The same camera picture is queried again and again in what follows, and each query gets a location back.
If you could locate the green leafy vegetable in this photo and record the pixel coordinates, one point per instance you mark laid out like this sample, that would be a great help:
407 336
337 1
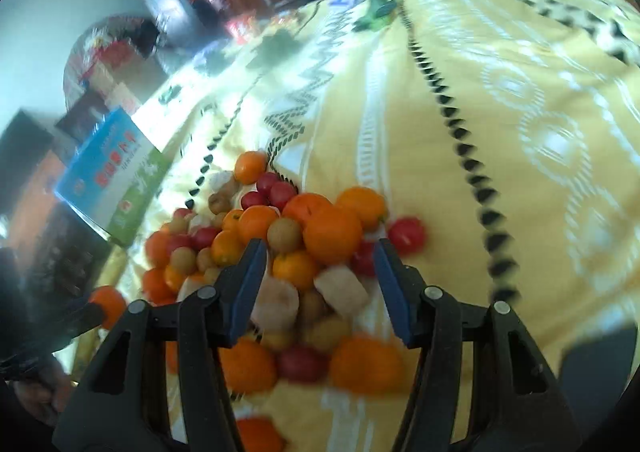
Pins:
210 63
172 93
377 12
272 46

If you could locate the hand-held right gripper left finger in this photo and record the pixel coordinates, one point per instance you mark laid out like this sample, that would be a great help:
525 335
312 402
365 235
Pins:
247 292

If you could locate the white peeled root chunk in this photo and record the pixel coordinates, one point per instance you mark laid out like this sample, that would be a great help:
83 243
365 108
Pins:
336 286
276 303

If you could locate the red snack box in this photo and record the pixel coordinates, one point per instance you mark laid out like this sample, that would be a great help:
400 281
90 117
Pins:
241 28

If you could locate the yellow patterned blanket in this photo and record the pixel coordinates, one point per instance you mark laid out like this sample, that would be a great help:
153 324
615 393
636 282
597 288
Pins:
500 182

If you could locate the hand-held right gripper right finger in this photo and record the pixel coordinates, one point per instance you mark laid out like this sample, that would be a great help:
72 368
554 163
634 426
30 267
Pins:
392 292

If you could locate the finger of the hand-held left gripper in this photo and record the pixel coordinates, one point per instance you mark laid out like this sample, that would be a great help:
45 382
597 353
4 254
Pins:
60 332

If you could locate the pile of oranges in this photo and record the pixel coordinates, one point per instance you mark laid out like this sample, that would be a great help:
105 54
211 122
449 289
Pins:
332 237

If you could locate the small orange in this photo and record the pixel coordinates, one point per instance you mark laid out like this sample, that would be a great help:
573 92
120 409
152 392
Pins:
107 306

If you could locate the clear bag of gift boxes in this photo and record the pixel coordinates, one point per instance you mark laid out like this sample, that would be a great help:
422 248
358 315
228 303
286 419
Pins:
100 57

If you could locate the person's left hand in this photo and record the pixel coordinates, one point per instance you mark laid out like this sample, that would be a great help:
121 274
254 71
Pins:
40 389

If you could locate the blue and green carton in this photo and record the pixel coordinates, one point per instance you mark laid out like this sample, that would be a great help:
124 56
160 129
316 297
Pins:
110 172

